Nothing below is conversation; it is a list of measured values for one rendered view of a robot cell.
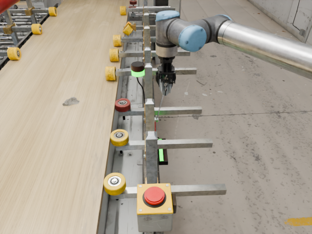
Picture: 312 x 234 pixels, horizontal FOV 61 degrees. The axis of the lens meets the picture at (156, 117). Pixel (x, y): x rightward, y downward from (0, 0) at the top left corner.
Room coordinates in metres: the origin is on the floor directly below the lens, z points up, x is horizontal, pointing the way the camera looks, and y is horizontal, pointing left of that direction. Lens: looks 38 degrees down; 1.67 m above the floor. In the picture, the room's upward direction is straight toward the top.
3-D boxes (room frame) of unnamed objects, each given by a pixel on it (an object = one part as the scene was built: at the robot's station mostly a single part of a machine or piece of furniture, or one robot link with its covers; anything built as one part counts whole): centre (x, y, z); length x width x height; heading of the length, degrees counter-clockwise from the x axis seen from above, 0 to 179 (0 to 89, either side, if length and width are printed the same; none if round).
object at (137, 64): (1.08, 0.08, 1.03); 0.06 x 0.06 x 0.22; 2
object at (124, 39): (1.87, 0.04, 0.95); 0.50 x 0.04 x 0.04; 92
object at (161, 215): (0.32, 0.00, 1.18); 0.07 x 0.07 x 0.08; 2
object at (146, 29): (1.58, 0.05, 0.90); 0.03 x 0.03 x 0.48; 2
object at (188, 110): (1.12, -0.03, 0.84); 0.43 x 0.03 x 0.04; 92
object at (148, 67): (1.08, 0.03, 0.90); 0.03 x 0.03 x 0.48; 2
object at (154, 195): (0.32, 0.00, 1.22); 0.04 x 0.04 x 0.02
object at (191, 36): (0.94, -0.12, 1.32); 0.12 x 0.12 x 0.09; 34
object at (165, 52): (1.03, -0.05, 1.23); 0.10 x 0.09 x 0.05; 92
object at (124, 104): (1.11, 0.17, 0.85); 0.08 x 0.08 x 0.11
